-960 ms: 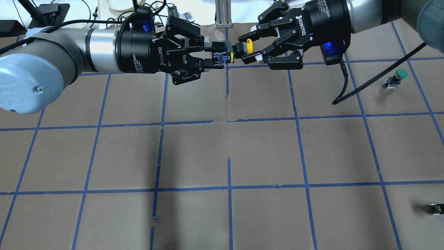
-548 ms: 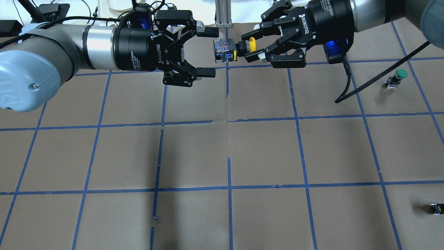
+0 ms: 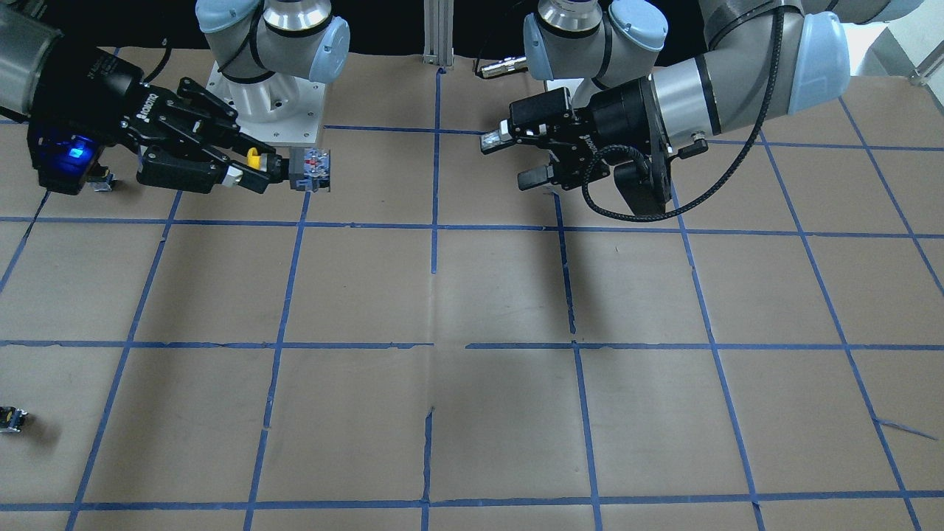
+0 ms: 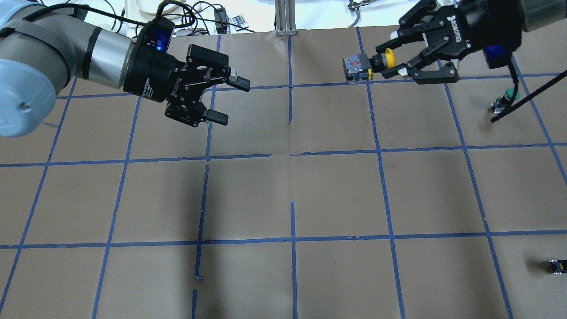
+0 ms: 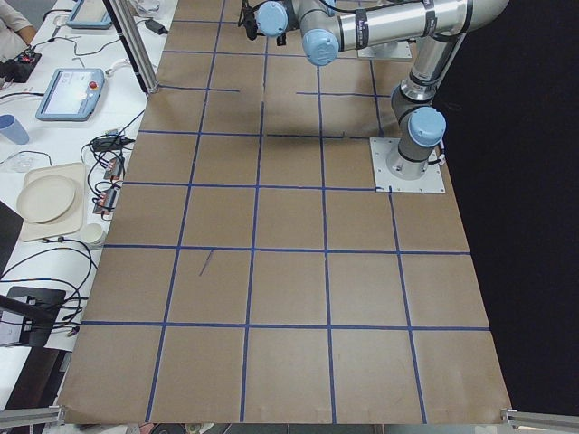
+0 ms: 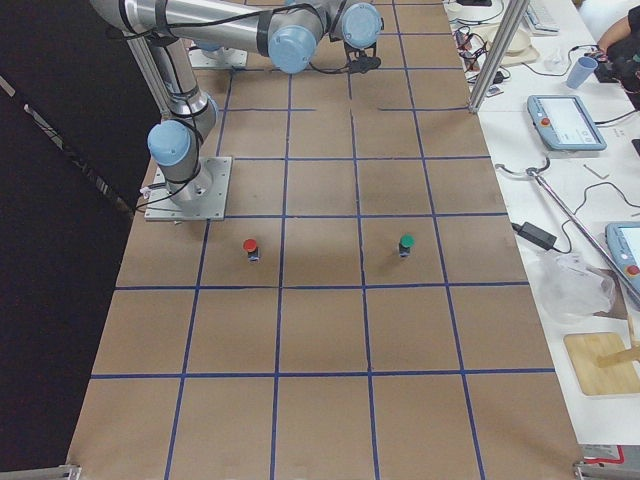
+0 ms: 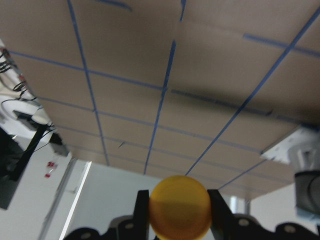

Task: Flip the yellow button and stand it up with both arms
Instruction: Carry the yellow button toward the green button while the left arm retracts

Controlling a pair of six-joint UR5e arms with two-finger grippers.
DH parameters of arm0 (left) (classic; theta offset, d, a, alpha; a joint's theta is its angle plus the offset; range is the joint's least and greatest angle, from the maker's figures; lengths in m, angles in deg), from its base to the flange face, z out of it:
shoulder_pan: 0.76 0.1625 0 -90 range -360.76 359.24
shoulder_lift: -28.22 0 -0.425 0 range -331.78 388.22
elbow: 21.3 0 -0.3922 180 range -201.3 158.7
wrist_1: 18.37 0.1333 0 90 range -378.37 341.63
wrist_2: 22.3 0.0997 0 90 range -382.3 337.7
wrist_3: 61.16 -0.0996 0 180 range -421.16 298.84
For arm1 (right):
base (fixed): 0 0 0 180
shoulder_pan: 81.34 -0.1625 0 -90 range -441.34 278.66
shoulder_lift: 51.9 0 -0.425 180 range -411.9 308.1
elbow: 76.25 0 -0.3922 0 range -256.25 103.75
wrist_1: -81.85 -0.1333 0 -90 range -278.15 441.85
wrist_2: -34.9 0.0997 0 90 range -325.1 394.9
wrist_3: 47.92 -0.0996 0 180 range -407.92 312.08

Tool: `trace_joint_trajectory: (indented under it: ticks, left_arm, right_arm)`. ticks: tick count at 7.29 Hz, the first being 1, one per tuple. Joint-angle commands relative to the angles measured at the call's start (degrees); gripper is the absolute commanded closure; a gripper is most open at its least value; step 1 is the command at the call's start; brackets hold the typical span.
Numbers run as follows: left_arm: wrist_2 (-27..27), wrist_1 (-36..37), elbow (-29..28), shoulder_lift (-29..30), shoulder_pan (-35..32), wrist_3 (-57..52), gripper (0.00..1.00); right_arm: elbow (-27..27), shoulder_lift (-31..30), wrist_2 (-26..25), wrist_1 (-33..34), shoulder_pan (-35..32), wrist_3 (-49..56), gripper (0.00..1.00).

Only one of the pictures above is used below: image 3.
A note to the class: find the small black switch block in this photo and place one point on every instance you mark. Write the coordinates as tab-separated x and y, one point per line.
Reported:
13	419

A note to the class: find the red push button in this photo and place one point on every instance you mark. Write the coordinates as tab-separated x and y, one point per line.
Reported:
102	179

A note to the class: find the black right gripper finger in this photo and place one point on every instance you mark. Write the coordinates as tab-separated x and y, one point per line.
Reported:
162	169
206	124

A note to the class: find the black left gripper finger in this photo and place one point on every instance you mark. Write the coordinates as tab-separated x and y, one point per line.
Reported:
504	136
542	175

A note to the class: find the yellow push button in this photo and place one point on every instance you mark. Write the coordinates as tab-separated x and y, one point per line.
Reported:
306	169

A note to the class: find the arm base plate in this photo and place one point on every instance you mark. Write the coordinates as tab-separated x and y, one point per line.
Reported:
579	93
283	111

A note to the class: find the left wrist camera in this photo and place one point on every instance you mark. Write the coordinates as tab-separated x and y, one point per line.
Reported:
645	182

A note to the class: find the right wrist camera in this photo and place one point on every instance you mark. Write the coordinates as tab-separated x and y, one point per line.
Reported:
63	159

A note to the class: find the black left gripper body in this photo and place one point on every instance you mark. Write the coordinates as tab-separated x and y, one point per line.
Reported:
618	114

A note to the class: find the aluminium frame post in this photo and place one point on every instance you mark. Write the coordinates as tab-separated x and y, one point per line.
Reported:
438	17

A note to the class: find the silver cable connector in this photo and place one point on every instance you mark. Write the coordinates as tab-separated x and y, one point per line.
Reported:
506	66

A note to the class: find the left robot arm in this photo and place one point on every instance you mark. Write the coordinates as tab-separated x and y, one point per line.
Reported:
796	48

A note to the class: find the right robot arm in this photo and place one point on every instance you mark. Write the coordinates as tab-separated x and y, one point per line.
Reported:
250	41

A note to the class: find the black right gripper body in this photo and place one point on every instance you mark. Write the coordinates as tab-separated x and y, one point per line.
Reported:
94	92

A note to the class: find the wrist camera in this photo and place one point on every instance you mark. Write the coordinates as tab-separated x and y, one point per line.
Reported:
645	182
63	159

